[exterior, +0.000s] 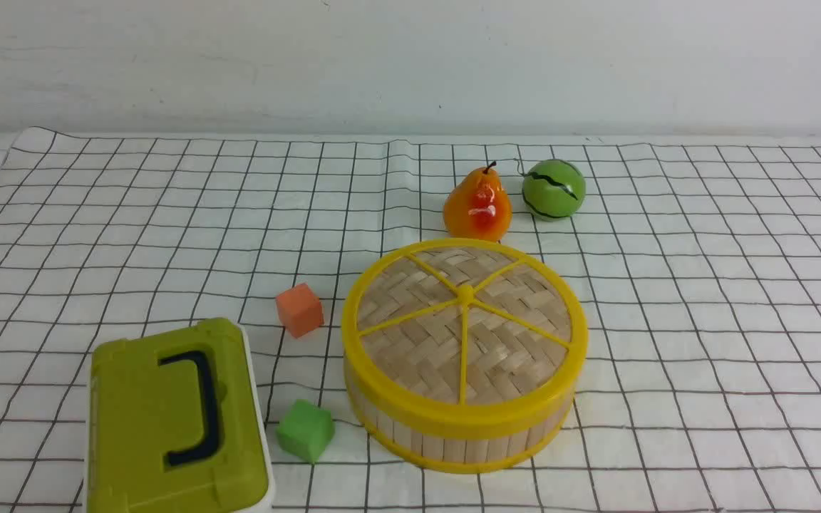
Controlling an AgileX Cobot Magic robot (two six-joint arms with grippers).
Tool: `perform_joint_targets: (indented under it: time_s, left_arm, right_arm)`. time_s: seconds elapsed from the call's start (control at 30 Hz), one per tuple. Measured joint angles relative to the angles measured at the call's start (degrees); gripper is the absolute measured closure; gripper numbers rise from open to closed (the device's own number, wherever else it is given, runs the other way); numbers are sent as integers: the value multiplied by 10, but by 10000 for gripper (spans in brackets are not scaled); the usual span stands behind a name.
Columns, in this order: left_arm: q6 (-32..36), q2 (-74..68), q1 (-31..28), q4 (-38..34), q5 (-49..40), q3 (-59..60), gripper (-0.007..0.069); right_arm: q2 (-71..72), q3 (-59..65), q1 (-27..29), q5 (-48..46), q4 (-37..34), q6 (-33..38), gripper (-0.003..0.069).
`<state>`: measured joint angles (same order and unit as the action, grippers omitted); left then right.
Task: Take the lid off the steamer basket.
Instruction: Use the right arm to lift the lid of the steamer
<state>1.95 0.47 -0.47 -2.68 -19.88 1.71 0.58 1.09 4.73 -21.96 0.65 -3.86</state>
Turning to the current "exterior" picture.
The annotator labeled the yellow woven bamboo steamer lid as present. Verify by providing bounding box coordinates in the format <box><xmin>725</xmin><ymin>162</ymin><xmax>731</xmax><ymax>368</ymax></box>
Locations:
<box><xmin>341</xmin><ymin>238</ymin><xmax>589</xmax><ymax>439</ymax></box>

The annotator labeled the bamboo steamer basket base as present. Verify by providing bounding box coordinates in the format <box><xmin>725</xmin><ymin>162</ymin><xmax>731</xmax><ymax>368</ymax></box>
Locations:
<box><xmin>345</xmin><ymin>370</ymin><xmax>574</xmax><ymax>474</ymax></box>

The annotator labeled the orange toy pear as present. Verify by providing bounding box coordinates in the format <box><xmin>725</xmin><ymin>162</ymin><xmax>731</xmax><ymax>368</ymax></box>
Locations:
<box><xmin>443</xmin><ymin>160</ymin><xmax>514</xmax><ymax>242</ymax></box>

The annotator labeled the orange foam cube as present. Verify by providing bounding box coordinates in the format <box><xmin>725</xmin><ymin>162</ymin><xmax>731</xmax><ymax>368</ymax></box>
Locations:
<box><xmin>276</xmin><ymin>283</ymin><xmax>324</xmax><ymax>338</ymax></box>

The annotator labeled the green toy watermelon ball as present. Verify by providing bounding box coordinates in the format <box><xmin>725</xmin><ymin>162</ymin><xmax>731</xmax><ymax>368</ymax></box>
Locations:
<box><xmin>522</xmin><ymin>159</ymin><xmax>587</xmax><ymax>221</ymax></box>

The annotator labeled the green foam cube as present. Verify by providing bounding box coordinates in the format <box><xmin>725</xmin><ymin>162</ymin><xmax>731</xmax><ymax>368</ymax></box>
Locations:
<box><xmin>276</xmin><ymin>400</ymin><xmax>335</xmax><ymax>464</ymax></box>

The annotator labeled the green lidded white storage box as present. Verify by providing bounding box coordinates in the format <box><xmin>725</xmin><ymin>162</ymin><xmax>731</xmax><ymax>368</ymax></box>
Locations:
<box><xmin>83</xmin><ymin>318</ymin><xmax>276</xmax><ymax>512</ymax></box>

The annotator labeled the white black-grid tablecloth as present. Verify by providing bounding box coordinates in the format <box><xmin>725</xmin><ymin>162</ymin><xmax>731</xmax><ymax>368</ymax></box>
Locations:
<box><xmin>0</xmin><ymin>128</ymin><xmax>821</xmax><ymax>512</ymax></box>

